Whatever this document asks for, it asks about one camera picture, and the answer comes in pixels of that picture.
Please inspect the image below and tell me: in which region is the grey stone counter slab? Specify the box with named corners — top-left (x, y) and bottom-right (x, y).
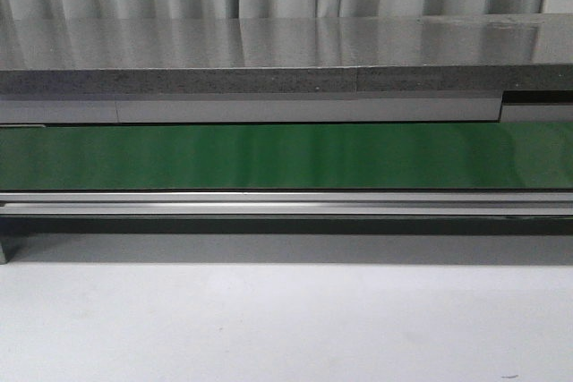
top-left (1, 14), bottom-right (572, 126)

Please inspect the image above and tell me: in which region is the green conveyor belt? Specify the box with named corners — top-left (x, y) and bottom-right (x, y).
top-left (1, 122), bottom-right (572, 191)

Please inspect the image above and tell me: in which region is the aluminium conveyor frame rail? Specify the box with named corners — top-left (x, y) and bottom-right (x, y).
top-left (1, 191), bottom-right (572, 266)

